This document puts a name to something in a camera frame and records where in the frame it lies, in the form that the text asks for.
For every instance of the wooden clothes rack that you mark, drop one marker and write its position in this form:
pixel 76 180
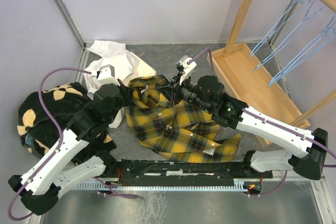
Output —
pixel 234 65

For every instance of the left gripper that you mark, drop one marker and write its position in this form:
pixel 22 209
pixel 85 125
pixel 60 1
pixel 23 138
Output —
pixel 127 92

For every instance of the yellow plaid shirt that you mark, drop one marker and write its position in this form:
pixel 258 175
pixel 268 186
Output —
pixel 179 133

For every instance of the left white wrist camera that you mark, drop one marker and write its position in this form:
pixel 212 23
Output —
pixel 106 75

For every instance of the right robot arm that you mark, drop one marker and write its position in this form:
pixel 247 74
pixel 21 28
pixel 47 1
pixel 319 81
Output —
pixel 303 151

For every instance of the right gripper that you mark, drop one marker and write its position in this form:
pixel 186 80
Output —
pixel 172 92

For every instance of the aluminium corner post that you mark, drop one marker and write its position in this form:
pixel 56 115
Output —
pixel 61 6

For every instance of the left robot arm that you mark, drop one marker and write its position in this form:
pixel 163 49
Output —
pixel 43 185

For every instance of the black floral blanket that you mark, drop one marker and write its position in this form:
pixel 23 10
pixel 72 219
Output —
pixel 38 133

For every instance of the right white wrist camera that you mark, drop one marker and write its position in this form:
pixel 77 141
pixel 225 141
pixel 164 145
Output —
pixel 186 66

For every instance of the white shirt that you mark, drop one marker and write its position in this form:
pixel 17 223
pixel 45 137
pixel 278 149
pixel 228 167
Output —
pixel 126 65

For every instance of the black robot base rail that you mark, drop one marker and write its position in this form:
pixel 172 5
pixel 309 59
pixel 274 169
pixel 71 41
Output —
pixel 174 174

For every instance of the light blue wire hanger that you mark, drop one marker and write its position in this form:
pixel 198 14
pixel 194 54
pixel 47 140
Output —
pixel 326 36
pixel 308 16
pixel 293 8

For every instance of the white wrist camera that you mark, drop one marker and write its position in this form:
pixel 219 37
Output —
pixel 186 66
pixel 106 75

